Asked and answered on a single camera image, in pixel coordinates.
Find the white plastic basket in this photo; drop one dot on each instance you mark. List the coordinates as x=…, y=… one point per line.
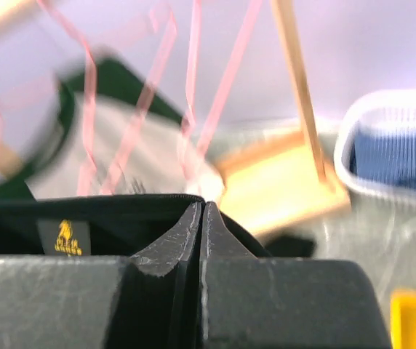
x=384, y=112

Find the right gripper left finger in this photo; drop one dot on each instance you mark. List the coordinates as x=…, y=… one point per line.
x=50, y=301

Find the pink wire hanger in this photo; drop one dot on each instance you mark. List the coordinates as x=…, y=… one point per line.
x=132, y=165
x=211, y=91

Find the yellow plastic tray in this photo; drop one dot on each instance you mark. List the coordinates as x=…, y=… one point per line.
x=403, y=319

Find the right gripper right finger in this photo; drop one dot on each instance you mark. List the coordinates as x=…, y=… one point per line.
x=252, y=302

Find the blue patterned cloth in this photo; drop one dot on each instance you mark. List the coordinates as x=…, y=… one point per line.
x=387, y=159

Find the green and cream raglan shirt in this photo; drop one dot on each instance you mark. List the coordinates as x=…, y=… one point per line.
x=52, y=167

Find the black t shirt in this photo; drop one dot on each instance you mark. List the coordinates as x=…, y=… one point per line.
x=154, y=230

